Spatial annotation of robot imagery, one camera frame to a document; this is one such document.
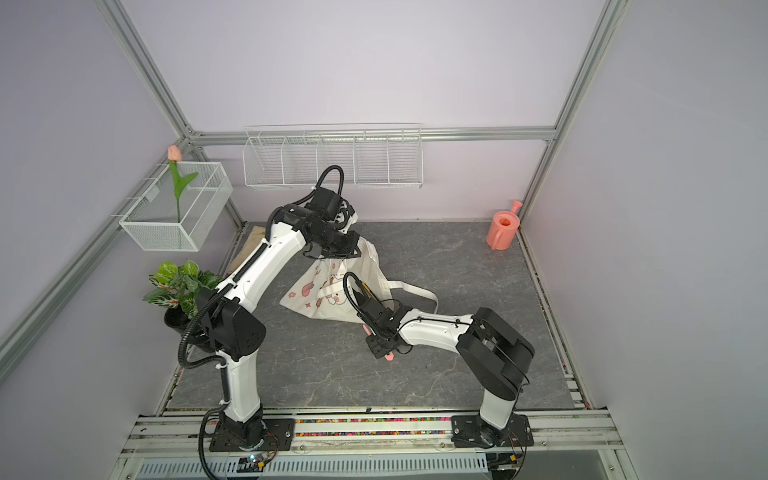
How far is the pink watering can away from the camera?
3.51 feet

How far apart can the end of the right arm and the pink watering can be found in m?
0.56

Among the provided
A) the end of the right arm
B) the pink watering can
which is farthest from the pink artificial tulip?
the pink watering can

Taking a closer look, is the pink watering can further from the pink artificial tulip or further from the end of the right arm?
the pink artificial tulip

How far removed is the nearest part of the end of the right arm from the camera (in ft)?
2.12
